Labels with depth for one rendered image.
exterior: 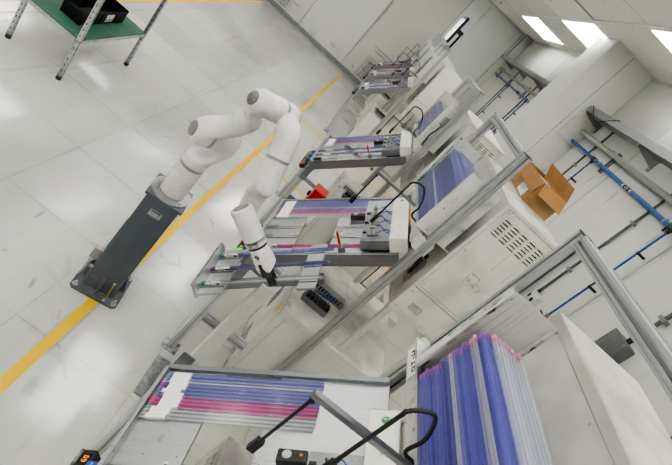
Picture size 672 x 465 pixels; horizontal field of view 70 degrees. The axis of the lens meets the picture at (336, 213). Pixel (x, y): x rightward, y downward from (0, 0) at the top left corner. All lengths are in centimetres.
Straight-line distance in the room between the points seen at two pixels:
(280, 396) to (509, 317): 69
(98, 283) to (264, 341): 87
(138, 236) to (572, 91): 424
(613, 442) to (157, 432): 110
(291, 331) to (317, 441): 113
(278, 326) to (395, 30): 886
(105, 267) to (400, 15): 898
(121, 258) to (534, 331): 189
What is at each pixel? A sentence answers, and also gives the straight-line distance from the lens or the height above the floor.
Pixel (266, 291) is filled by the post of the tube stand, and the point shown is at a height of 83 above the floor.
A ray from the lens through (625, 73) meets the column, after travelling 545.
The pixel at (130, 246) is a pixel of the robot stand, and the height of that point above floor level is 38.
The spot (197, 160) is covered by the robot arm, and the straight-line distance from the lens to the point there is 216.
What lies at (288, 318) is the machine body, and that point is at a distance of 241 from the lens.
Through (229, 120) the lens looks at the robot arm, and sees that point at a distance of 199.
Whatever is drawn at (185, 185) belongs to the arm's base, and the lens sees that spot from 223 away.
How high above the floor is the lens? 200
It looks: 23 degrees down
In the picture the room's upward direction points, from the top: 45 degrees clockwise
